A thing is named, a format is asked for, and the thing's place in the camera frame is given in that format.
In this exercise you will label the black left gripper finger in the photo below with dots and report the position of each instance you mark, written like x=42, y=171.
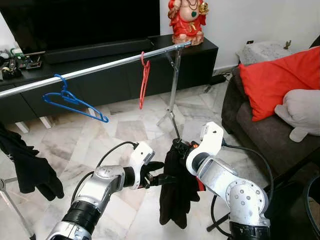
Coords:
x=162, y=180
x=156, y=167

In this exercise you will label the black shirt with red collar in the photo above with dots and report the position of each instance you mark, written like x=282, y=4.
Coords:
x=175, y=200

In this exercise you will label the blue plastic hanger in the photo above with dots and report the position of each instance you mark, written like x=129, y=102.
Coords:
x=104, y=119

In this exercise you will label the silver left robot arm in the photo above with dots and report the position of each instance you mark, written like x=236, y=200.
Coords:
x=95, y=190

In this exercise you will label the red plastic hanger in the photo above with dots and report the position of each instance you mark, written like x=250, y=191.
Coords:
x=145, y=64

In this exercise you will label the dark grey fabric sofa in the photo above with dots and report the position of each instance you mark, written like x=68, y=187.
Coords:
x=260, y=137

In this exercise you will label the black television console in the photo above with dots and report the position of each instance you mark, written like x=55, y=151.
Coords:
x=115, y=87

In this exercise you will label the red cushion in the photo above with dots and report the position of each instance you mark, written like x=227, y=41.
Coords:
x=275, y=80

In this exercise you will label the black shirt with green logo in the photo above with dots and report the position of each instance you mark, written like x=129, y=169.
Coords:
x=30, y=165

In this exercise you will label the silver metal clothes rack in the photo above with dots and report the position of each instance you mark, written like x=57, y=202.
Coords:
x=100, y=67

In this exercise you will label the grey seal plush toy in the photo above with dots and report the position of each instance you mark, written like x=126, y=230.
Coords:
x=300, y=110

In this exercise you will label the side table with lace cloth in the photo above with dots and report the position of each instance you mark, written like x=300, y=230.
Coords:
x=260, y=52

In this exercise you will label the red laughing buddha statue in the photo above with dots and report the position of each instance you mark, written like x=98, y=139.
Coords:
x=187, y=25

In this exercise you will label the black soundbar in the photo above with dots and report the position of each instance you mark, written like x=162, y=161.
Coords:
x=100, y=50

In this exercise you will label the small brown figurine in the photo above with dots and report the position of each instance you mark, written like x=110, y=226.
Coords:
x=287, y=45

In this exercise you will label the black desk tray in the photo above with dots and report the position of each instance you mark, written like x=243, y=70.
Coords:
x=34, y=62

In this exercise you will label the black flat television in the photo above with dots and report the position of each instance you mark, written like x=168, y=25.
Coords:
x=75, y=22

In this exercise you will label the black tape dispenser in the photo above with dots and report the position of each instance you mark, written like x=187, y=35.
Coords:
x=7, y=72

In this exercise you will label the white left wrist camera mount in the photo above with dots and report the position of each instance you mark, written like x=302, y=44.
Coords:
x=142, y=155

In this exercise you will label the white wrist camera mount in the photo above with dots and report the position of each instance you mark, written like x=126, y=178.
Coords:
x=210, y=142
x=142, y=155

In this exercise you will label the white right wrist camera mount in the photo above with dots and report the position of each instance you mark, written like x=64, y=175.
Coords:
x=210, y=142

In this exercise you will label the black wall socket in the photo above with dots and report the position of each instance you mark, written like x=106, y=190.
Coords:
x=249, y=42

